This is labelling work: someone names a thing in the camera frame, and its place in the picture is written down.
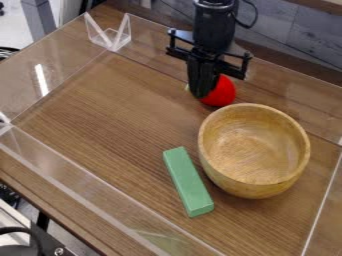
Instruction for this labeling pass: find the red plush strawberry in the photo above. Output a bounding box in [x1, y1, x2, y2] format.
[187, 74, 237, 107]

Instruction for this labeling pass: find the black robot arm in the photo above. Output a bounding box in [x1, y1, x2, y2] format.
[166, 0, 258, 99]

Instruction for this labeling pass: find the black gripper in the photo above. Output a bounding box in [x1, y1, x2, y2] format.
[166, 28, 253, 98]

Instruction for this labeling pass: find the grey table leg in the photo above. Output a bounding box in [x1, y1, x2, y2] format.
[20, 0, 56, 41]

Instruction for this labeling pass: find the black clamp device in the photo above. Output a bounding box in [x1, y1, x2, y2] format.
[0, 226, 78, 256]

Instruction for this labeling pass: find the clear acrylic enclosure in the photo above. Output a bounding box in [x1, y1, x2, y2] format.
[0, 11, 342, 256]

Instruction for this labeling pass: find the green rectangular block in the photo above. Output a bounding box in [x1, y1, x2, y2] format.
[163, 147, 214, 218]

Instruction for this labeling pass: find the wooden bowl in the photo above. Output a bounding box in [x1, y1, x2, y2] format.
[198, 103, 311, 199]

